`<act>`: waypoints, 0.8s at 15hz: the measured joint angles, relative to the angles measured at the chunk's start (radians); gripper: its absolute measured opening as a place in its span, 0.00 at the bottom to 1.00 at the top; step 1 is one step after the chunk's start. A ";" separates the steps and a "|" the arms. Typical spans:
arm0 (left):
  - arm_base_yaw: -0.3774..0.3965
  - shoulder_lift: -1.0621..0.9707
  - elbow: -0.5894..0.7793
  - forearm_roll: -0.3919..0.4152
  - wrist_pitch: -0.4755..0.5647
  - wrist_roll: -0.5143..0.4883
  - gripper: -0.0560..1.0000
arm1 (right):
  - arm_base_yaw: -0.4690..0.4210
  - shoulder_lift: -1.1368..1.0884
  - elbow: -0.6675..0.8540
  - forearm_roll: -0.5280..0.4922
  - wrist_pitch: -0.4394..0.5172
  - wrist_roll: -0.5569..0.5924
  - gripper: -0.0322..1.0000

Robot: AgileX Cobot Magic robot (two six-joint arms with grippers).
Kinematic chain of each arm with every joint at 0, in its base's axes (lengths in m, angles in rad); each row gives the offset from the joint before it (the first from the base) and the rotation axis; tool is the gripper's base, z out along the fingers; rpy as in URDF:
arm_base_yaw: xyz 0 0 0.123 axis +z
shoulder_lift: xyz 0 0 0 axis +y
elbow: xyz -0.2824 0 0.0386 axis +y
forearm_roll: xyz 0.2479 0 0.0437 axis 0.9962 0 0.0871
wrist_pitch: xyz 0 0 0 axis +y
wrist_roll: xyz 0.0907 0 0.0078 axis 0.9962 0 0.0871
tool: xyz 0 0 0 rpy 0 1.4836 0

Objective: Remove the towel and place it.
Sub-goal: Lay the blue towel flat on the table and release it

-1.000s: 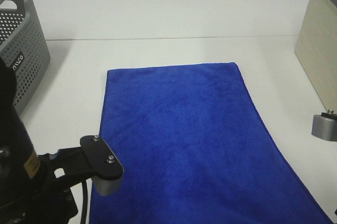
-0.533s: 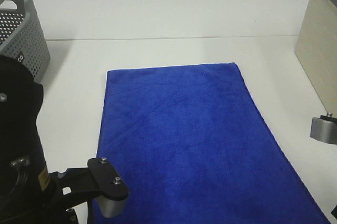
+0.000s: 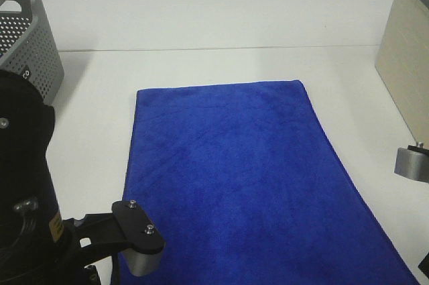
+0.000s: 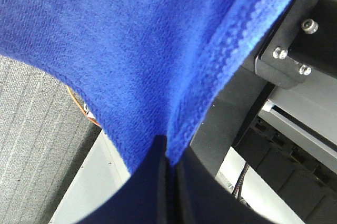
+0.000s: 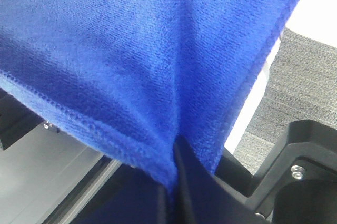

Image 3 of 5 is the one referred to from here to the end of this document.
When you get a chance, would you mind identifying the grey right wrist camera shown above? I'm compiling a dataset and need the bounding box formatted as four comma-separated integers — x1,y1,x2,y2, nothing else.
394,141,428,184

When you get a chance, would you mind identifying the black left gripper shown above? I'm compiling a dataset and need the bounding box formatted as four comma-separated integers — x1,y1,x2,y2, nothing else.
62,213,133,284

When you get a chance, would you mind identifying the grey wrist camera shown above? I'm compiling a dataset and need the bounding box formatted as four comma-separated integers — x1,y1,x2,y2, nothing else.
394,141,428,184
112,200,166,277

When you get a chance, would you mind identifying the beige storage bin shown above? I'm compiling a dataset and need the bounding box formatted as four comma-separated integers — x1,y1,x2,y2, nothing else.
375,0,428,146

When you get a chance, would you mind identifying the blue microfibre towel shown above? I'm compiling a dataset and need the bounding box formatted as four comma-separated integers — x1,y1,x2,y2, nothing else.
121,80,416,284

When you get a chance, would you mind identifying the grey perforated plastic basket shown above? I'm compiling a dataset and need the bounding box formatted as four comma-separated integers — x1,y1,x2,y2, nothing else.
1,0,64,105

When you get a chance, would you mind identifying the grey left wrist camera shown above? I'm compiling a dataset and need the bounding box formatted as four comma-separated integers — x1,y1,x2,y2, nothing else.
112,200,166,277

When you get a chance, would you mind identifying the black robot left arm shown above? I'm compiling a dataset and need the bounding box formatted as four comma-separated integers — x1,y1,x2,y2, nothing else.
1,71,131,284

